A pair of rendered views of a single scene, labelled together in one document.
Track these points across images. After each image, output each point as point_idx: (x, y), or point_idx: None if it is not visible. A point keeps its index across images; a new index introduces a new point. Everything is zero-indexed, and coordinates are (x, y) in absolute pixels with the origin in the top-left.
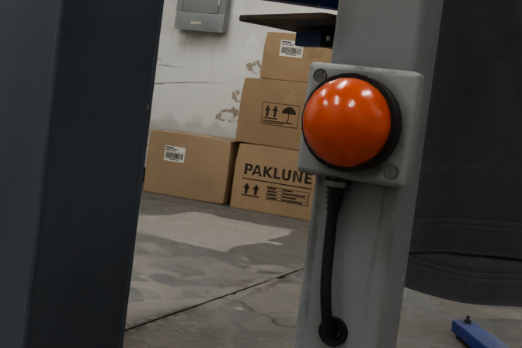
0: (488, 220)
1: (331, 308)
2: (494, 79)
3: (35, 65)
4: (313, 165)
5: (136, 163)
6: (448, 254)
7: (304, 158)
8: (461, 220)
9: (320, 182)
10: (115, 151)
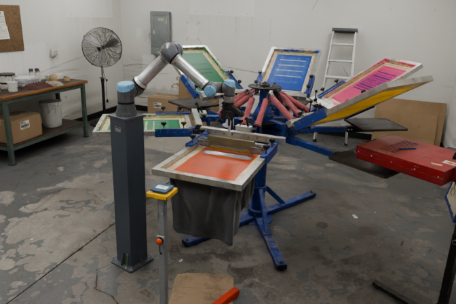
0: (186, 225)
1: (160, 252)
2: (185, 210)
3: (124, 188)
4: None
5: (144, 197)
6: (183, 229)
7: None
8: (184, 225)
9: None
10: (140, 197)
